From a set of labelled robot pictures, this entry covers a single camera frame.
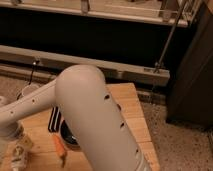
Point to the metal diagonal rod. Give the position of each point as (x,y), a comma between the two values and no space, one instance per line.
(158,65)

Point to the metal rail beam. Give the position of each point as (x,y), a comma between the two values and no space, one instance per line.
(140,74)

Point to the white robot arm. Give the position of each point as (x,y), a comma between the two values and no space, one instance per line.
(90,112)

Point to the dark cabinet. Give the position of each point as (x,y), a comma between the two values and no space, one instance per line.
(190,98)

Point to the white paper cup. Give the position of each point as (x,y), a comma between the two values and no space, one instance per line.
(29,89)

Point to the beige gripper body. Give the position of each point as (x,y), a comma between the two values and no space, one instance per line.
(9,133)

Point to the black ceramic bowl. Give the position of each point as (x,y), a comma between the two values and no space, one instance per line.
(68,138)

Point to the white bottle with label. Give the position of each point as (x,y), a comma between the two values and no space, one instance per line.
(20,153)

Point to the black and white striped block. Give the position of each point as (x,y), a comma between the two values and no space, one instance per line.
(54,121)

